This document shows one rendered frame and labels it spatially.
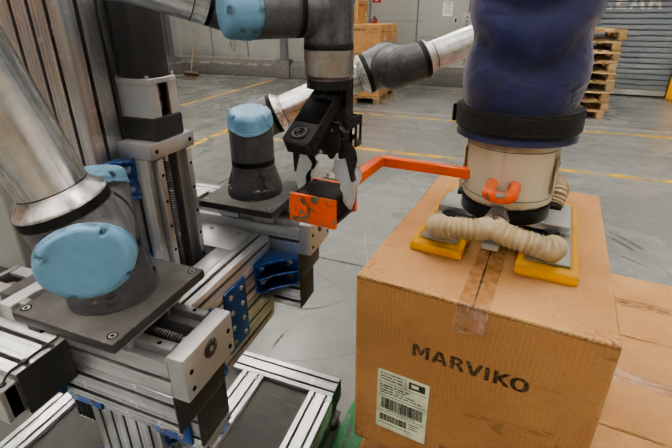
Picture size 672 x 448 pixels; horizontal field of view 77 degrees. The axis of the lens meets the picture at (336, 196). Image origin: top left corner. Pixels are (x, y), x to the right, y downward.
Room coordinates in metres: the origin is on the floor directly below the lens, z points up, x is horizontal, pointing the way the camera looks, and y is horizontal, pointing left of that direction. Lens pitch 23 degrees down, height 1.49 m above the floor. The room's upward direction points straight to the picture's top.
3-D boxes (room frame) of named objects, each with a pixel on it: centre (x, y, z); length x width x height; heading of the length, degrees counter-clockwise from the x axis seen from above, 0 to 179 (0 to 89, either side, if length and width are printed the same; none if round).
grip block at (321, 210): (0.65, 0.02, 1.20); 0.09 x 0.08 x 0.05; 63
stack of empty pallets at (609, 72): (7.24, -3.91, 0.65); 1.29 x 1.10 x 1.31; 159
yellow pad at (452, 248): (0.84, -0.26, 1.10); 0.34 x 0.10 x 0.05; 153
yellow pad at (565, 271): (0.76, -0.43, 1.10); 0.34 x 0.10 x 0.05; 153
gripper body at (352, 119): (0.68, 0.01, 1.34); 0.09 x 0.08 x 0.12; 153
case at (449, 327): (0.80, -0.35, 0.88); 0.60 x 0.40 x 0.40; 153
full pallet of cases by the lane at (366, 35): (8.40, -0.50, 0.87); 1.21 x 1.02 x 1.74; 159
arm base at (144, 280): (0.64, 0.40, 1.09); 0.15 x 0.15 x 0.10
